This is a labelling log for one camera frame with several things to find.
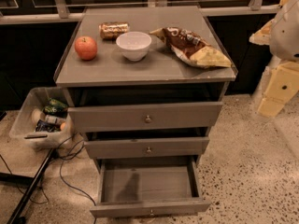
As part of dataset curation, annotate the white bottle in bin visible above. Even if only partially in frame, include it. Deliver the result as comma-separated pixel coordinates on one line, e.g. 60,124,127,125
45,115,65,125

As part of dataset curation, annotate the grey top drawer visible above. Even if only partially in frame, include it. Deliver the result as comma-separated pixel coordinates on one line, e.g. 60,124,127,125
68,102,222,133

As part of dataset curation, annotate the dark blue snack packet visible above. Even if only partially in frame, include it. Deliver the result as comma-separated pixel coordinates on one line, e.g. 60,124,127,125
36,119,61,133

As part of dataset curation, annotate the grey middle drawer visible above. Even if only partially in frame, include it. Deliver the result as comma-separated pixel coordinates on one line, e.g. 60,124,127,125
84,137,209,159

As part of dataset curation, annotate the green snack bag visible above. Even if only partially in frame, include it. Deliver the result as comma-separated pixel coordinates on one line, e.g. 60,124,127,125
43,98,68,116

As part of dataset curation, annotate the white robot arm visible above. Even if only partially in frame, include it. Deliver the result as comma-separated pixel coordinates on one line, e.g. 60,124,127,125
249,0,299,117

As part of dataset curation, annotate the blue cable on floor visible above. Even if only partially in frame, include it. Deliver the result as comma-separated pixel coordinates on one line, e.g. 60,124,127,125
58,139,98,224

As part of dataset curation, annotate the gold soda can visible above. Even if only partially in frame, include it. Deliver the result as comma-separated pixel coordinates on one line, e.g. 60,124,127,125
99,21,130,39

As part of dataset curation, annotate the grey drawer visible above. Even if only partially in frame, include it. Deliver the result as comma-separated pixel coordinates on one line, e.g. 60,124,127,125
84,137,209,159
68,102,222,133
91,156,210,217

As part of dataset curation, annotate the black cable on floor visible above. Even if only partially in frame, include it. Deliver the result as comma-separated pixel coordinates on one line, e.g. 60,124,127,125
0,132,86,205

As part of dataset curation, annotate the grey bottom drawer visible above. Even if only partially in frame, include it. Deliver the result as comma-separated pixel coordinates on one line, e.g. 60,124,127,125
91,156,210,217

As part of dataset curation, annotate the black table frame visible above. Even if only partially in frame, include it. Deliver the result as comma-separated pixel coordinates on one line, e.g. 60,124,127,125
0,111,54,224

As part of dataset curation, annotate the brown yellow chip bag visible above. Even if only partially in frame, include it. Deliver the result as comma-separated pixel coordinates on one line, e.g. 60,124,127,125
150,27,232,68

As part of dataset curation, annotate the grey drawer cabinet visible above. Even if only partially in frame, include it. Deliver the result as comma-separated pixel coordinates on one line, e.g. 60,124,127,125
53,5,239,173

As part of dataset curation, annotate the clear plastic bin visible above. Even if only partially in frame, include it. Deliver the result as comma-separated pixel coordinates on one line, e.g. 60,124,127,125
9,87,74,149

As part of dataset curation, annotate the white bowl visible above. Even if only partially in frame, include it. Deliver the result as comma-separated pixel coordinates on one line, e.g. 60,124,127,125
116,32,151,62

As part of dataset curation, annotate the red apple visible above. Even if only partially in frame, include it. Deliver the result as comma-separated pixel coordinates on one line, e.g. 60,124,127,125
75,36,97,61

